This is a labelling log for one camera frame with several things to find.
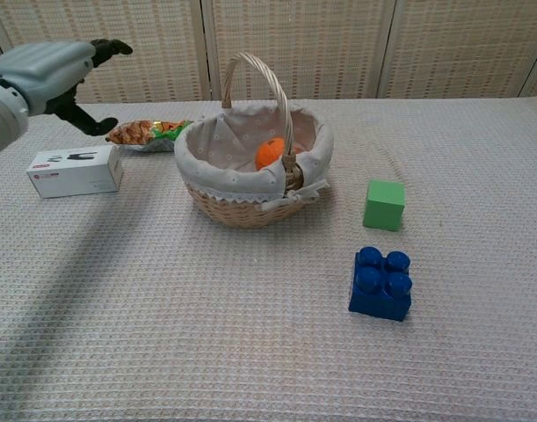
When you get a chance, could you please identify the blue studded building block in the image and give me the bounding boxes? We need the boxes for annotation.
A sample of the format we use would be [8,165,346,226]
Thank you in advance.
[348,246,413,323]

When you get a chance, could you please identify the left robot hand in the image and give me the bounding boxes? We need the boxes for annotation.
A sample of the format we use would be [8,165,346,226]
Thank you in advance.
[0,38,134,137]

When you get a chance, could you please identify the green cube block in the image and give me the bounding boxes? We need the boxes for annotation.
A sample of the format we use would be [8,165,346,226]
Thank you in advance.
[362,178,406,232]

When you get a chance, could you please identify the beige waffle-weave tablecloth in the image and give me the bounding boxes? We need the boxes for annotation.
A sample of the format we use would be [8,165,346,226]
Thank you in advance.
[0,93,537,422]

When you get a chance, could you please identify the white stapler box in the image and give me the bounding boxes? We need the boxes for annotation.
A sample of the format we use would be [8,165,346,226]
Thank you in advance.
[25,144,124,200]

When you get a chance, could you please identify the nut snack bag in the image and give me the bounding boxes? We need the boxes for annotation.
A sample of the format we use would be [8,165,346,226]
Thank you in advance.
[105,119,195,154]

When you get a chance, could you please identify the grey fabric basket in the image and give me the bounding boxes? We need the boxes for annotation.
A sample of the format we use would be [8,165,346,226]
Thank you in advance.
[174,52,335,229]

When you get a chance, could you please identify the orange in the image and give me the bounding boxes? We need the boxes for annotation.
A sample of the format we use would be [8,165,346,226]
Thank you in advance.
[255,136,287,171]

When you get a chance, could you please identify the folding bamboo screen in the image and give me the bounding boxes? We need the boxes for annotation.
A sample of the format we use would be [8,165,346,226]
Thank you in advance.
[0,0,537,105]

